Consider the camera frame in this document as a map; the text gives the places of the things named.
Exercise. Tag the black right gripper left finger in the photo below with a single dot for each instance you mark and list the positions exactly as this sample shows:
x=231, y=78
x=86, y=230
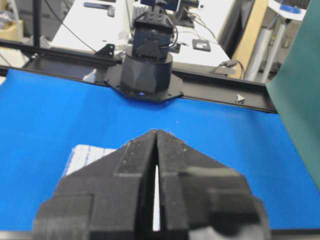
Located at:
x=109, y=199

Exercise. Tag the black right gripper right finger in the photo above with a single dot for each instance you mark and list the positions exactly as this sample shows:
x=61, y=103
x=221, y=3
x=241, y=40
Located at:
x=201, y=198

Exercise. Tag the white blue striped towel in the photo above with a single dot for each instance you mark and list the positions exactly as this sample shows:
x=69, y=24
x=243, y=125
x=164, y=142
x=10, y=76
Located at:
x=83, y=155

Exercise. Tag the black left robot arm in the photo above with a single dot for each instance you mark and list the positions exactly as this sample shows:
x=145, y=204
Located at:
x=145, y=73

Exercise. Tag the blue table cloth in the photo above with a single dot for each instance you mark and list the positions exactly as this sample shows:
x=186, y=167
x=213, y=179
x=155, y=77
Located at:
x=42, y=118

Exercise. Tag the green backdrop sheet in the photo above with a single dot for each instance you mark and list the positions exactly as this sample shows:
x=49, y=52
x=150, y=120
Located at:
x=295, y=91

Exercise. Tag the small black box on desk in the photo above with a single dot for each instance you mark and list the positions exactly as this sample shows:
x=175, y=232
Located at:
x=201, y=45

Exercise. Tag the white background desk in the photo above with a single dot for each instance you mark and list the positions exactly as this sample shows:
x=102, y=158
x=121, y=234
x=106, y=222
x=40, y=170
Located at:
x=91, y=25

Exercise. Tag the black aluminium frame rail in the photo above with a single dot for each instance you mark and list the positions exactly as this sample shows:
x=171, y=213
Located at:
x=191, y=85

